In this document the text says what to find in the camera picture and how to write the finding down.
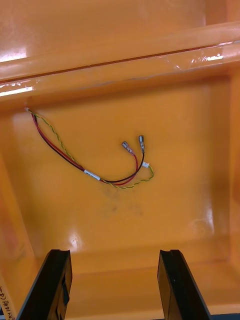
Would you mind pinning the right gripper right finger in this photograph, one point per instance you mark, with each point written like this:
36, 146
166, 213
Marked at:
180, 290

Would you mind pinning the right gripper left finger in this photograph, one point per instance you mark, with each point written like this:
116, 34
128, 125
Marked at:
50, 287

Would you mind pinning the yellow-orange plastic bin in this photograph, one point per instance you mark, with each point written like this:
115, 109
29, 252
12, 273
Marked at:
150, 225
100, 25

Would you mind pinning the clear adhesive tape strip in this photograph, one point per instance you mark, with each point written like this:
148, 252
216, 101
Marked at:
200, 58
17, 88

